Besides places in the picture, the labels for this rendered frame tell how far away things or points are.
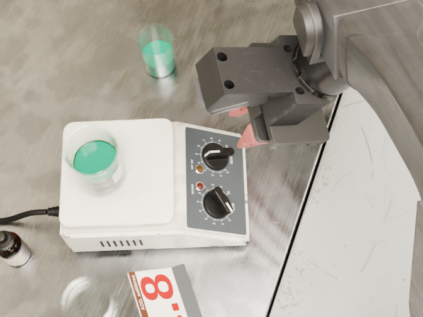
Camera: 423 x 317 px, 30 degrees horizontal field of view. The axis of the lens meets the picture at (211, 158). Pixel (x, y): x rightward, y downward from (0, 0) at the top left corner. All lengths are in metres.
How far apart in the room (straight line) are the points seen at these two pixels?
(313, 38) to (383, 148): 0.37
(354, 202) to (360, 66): 0.38
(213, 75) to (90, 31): 0.39
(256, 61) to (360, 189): 0.30
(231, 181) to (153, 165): 0.10
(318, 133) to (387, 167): 0.21
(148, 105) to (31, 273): 0.24
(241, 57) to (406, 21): 0.16
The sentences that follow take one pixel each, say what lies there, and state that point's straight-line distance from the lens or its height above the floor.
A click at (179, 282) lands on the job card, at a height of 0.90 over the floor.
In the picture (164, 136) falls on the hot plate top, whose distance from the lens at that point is 0.84.
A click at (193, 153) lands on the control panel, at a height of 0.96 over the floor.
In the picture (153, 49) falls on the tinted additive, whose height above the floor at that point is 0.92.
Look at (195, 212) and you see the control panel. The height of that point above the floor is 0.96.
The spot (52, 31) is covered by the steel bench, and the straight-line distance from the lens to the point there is 1.03.
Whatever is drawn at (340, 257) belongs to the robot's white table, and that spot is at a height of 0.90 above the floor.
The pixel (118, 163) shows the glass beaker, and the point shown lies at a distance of 0.77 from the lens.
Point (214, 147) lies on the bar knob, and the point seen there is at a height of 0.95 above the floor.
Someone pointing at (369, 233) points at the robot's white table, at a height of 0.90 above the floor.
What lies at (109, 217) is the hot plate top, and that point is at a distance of 0.81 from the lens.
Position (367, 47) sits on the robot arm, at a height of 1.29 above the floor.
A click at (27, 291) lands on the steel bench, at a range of 0.90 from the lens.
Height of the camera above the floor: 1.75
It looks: 67 degrees down
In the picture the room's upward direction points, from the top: 6 degrees counter-clockwise
